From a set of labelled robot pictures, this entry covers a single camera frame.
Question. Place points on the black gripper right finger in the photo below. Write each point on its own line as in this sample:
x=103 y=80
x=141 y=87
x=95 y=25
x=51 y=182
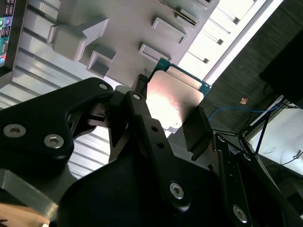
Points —
x=236 y=179

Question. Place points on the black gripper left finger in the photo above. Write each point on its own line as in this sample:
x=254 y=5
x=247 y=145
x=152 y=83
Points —
x=35 y=113

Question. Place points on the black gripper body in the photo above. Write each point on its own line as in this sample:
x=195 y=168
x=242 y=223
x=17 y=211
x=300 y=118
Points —
x=123 y=194

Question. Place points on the silver CPU green board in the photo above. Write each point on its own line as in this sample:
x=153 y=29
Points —
x=170 y=99

